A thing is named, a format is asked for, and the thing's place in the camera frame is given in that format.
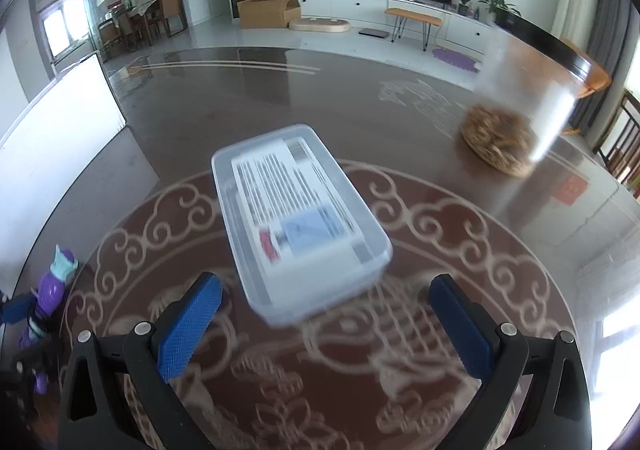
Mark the cardboard box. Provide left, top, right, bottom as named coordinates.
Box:
left=236, top=0, right=302, bottom=30

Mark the white television cabinet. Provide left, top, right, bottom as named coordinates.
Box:
left=280, top=0, right=496, bottom=48

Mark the wooden dining table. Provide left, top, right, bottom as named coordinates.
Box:
left=97, top=0, right=161, bottom=56

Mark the oval wooden board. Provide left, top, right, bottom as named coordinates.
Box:
left=290, top=16, right=352, bottom=35

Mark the wooden slatted armchair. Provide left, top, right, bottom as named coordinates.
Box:
left=592, top=90, right=640, bottom=201

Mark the clear jar with black lid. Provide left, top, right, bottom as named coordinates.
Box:
left=459, top=12, right=598, bottom=178

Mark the white storage box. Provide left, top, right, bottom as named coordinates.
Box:
left=0, top=52, right=128, bottom=288

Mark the clear plastic box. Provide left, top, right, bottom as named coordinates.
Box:
left=211, top=124, right=393, bottom=328

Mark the purple floor mat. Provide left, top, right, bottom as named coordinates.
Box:
left=431, top=47, right=476, bottom=72

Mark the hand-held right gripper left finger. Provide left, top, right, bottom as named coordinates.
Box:
left=59, top=274, right=224, bottom=450

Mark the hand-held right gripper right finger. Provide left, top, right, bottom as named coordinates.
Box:
left=429, top=274, right=593, bottom=450

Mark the purple toy figure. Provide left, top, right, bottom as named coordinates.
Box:
left=19, top=244, right=81, bottom=393

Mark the large potted plant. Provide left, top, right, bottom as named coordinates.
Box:
left=477, top=0, right=521, bottom=26

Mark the orange lounge chair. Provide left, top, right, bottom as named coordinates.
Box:
left=562, top=37, right=613, bottom=136

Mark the wooden bench with metal legs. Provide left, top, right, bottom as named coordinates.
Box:
left=385, top=7, right=445, bottom=52

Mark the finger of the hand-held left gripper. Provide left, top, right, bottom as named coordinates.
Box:
left=0, top=291, right=34, bottom=324
left=0, top=337, right=68, bottom=426

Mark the wooden dining chair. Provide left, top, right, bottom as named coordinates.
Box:
left=157, top=0, right=188, bottom=38

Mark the grey curtain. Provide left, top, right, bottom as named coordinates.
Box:
left=582, top=0, right=631, bottom=131

